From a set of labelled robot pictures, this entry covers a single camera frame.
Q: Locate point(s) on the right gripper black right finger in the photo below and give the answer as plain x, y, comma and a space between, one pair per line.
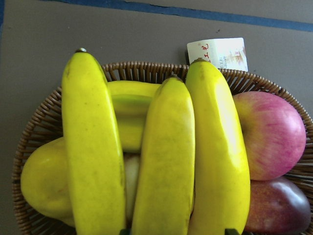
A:
231, 232

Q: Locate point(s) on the pale white apple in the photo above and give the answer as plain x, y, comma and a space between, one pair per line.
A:
131, 164

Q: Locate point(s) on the yellow pear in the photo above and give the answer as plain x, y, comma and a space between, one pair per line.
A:
44, 181

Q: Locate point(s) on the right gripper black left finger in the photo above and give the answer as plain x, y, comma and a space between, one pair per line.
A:
125, 232

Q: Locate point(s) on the woven brown wicker basket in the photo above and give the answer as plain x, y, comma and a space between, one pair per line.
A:
46, 125

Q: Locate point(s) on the white paper price tag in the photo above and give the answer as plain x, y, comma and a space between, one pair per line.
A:
224, 53

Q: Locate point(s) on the pink red apple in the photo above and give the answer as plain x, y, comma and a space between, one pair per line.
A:
274, 134

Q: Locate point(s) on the dark red apple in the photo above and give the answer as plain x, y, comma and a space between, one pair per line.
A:
277, 207

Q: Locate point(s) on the yellow starfruit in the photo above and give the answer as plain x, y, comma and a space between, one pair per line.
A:
131, 100

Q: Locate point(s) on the yellow banana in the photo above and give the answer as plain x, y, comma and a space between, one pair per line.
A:
96, 178
222, 178
164, 197

